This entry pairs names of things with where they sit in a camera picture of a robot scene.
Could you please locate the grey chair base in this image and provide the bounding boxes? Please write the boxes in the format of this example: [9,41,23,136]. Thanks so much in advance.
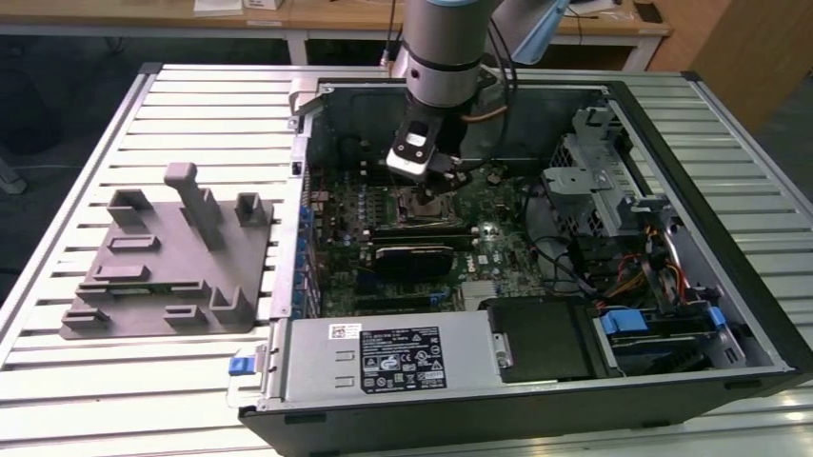
[0,154,28,195]

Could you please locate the wooden desk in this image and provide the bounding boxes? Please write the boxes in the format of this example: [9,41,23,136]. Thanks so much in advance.
[171,0,674,72]

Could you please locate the grey parts rack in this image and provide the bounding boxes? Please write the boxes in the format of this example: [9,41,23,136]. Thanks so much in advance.
[57,162,278,340]

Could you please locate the hard disk in blue carrier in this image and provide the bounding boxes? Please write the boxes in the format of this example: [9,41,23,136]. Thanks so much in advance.
[595,307,748,377]

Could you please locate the CPU socket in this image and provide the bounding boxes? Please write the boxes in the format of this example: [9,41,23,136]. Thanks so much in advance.
[391,186,459,228]

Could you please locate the silver drive cage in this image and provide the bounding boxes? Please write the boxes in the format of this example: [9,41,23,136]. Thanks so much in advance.
[538,107,642,239]

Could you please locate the black graphics card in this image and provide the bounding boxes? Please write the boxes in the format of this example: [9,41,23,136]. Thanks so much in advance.
[371,243,458,283]

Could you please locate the black expansion slot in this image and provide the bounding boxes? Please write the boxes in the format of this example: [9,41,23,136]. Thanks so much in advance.
[354,295,437,311]

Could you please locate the silver chipset heatsink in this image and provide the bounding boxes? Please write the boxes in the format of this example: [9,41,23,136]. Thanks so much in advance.
[459,280,498,301]

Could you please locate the grey power supply unit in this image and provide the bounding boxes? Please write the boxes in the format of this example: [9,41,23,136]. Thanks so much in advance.
[278,316,503,401]

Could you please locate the green RAM stick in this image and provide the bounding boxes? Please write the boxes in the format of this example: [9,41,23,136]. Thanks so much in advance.
[111,281,202,292]
[374,239,477,252]

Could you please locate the black open PC case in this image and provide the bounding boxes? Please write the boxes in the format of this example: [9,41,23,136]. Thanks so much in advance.
[226,70,813,457]

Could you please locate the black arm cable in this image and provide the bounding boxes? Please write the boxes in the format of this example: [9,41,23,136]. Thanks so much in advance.
[459,18,521,166]

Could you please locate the black cable loop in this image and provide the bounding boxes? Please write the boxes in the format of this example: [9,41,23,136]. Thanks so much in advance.
[531,231,598,297]

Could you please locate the brown wooden cabinet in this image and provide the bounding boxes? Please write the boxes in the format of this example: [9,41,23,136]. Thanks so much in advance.
[646,0,813,139]

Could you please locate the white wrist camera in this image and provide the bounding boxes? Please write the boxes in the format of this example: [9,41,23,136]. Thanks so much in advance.
[383,119,443,181]

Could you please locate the green motherboard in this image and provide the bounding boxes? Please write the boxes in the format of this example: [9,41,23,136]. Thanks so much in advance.
[302,159,561,319]

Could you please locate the orange and yellow wires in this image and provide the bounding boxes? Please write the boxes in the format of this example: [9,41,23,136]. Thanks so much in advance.
[593,227,692,310]

